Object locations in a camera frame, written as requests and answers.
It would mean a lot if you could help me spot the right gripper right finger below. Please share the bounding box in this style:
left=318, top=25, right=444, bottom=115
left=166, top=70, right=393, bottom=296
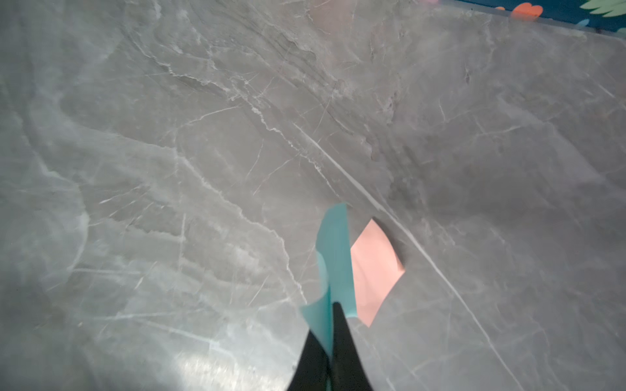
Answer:
left=331, top=302, right=373, bottom=391

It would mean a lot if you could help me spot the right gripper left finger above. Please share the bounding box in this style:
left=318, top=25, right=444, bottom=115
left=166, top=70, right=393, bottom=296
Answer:
left=286, top=332, right=332, bottom=391

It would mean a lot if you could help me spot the torn pink memo page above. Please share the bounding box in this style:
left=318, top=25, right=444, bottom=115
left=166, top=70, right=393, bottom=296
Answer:
left=350, top=219, right=405, bottom=327

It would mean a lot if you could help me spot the torn blue memo page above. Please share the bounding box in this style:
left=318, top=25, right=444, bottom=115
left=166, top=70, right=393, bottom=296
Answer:
left=301, top=204, right=357, bottom=356

